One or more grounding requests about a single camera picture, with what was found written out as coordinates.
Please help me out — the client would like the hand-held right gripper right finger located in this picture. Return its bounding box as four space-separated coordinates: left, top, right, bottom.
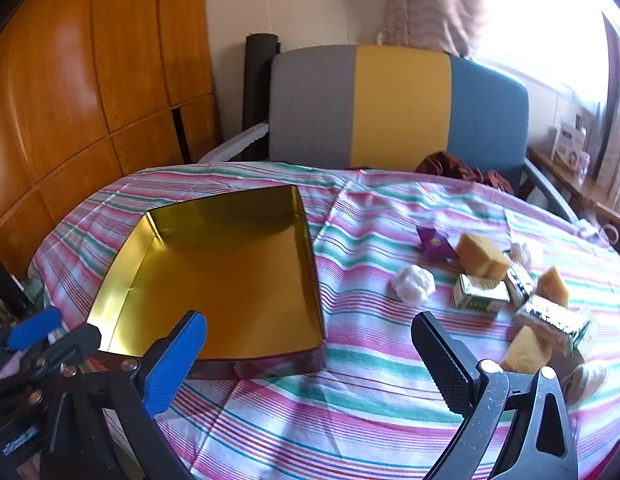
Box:
412 311 580 480

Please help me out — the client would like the white plastic wad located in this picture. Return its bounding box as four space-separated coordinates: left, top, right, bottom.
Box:
388 266 437 304
510 241 537 267

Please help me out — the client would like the black rolled mat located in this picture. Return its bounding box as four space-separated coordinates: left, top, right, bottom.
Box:
241 34 281 161

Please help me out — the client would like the pink patterned curtain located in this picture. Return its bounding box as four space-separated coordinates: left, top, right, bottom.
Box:
592 25 620 201
377 0 486 58

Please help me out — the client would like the window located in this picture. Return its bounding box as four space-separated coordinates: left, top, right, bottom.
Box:
480 0 616 106

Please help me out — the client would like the striped tablecloth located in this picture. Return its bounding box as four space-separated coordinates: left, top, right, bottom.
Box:
28 162 620 480

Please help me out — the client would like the gold tin box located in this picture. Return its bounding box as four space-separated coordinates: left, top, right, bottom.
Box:
84 184 327 381

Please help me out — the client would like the wooden side table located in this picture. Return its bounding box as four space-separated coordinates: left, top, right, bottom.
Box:
527 145 620 241

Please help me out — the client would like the yellow sponge block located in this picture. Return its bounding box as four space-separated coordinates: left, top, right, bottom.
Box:
536 266 571 309
500 326 553 375
456 232 511 280

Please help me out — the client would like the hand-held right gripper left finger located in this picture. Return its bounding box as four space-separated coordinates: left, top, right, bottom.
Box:
44 311 208 480

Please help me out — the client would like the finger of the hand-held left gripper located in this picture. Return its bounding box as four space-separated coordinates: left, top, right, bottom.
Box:
20 324 101 376
0 307 64 361

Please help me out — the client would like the small green white box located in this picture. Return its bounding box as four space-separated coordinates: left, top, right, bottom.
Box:
452 274 512 314

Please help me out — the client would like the white carton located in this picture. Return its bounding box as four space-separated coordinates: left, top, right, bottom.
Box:
550 121 588 168

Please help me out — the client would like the grey yellow blue armchair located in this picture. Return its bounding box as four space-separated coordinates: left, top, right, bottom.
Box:
197 44 578 222

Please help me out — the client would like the black white small packet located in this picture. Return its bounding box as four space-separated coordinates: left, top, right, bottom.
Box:
505 262 536 308

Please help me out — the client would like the long green-edged snack packet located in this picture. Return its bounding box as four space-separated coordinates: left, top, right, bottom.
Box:
515 294 594 356

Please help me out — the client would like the wooden wardrobe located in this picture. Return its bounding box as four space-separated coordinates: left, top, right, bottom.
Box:
0 0 223 281

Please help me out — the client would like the maroon cloth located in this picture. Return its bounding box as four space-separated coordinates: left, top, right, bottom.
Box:
415 151 516 196

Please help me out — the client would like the purple snack packet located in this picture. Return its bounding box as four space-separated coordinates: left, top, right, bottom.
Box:
416 226 459 262

